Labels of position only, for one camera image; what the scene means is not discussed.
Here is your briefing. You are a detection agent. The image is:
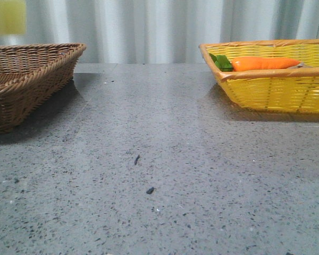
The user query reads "black debris fragment lower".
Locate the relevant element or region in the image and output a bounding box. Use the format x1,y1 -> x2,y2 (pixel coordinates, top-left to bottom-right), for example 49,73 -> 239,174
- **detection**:
146,187 -> 155,194

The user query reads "orange toy carrot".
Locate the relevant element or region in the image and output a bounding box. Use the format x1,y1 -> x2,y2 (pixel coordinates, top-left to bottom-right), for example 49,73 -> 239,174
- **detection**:
209,53 -> 301,72

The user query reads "white pleated curtain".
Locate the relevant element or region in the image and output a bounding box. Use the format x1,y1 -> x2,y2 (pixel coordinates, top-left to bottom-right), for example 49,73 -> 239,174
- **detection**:
0,1 -> 319,64

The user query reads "brown wicker basket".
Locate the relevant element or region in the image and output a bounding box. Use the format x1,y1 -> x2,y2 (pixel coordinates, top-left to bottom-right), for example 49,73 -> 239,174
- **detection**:
0,43 -> 87,134

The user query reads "yellow woven basket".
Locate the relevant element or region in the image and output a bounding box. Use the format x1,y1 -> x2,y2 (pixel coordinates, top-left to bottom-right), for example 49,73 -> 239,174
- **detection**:
199,39 -> 319,113

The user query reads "blurry yellow-green object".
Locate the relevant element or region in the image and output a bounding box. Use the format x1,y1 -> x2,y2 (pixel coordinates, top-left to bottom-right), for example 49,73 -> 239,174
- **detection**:
0,1 -> 27,35

